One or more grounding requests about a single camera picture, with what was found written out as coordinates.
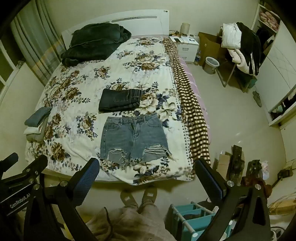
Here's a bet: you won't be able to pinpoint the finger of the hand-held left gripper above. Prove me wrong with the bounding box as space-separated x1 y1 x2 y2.
0 152 19 166
17 154 48 184

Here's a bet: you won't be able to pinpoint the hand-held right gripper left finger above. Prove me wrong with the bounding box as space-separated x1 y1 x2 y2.
23 158 100 241

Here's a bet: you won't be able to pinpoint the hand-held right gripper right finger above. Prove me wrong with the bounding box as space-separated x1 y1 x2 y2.
195 158 271 241

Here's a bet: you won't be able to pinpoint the blue denim shorts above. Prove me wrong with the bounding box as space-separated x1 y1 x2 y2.
100 113 173 167

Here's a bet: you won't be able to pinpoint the flat cardboard piece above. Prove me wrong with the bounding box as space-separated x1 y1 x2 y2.
218 152 232 173

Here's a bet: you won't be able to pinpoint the folded grey cloth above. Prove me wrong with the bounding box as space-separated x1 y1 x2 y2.
26 118 49 142

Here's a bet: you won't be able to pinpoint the folded white cloth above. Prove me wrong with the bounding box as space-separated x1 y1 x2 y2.
23 126 45 135

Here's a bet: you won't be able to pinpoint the teal storage rack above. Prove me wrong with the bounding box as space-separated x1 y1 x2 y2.
167 201 232 241

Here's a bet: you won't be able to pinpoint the grey slipper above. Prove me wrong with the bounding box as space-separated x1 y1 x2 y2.
120 189 139 209
141 186 158 205

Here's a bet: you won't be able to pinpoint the folded blue jeans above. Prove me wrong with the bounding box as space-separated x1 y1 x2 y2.
24 107 53 127

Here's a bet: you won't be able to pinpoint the person's beige trousers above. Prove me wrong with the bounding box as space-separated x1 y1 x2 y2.
85 200 177 241

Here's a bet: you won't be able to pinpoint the brown checkered sheet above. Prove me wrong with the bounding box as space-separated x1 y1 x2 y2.
161 38 211 179

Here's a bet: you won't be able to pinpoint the folded dark jeans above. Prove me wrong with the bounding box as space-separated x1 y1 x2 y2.
98 88 145 114

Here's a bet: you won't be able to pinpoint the white framed window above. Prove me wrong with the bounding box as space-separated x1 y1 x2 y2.
0 39 26 93

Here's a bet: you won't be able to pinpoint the grey shoe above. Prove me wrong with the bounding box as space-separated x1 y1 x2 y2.
253 90 263 107

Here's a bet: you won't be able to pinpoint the floral bedspread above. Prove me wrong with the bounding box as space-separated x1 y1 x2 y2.
25 37 193 185

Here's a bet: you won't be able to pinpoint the grey trash bin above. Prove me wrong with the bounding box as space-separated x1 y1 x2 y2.
203 57 220 75

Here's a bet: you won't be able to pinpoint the grey striped curtain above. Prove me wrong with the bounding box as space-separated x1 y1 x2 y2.
10 0 68 87

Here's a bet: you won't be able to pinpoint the pale pink garment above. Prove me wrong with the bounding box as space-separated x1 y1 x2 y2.
229 49 252 75

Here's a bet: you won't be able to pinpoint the white wardrobe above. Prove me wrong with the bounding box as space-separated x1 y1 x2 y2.
252 3 296 127

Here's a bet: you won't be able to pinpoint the brown cardboard box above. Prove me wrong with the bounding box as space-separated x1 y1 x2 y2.
198 32 228 67

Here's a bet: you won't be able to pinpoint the white nightstand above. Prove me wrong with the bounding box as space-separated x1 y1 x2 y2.
169 35 200 65

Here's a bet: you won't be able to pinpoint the dark green blanket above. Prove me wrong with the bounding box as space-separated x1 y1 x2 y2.
60 23 132 67

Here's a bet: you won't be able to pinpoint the black garment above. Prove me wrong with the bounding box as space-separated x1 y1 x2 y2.
236 22 263 76

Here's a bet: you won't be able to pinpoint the white garment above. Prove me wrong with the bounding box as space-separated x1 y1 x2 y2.
221 22 242 49

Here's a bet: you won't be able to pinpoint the white headboard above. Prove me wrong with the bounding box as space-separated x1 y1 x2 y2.
61 9 170 48

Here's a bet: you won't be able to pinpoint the pink folded bedding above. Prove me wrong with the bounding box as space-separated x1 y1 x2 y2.
259 10 280 31

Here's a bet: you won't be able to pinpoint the metal frame chair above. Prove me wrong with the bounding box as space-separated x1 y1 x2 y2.
216 44 258 93

